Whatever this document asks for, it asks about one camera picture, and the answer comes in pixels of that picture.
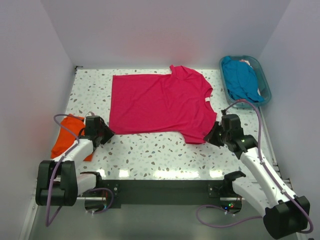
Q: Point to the teal plastic basket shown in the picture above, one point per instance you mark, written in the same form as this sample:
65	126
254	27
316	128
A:
263	85

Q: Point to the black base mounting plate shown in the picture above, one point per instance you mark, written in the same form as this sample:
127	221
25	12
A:
115	193

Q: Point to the white cloth in basket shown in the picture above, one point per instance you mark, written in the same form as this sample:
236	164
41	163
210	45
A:
245	62

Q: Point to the blue t shirt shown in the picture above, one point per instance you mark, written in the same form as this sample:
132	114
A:
241	80

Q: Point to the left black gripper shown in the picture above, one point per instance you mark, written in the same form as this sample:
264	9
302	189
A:
109	133

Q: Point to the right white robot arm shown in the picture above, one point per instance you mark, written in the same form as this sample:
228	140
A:
283	212

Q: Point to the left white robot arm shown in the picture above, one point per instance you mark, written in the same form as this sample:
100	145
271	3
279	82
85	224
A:
58	182

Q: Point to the pink t shirt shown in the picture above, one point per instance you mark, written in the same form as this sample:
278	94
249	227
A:
152	103

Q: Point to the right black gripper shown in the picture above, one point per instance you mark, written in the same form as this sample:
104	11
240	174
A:
210	137

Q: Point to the folded orange t shirt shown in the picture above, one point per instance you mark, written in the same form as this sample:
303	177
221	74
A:
65	139

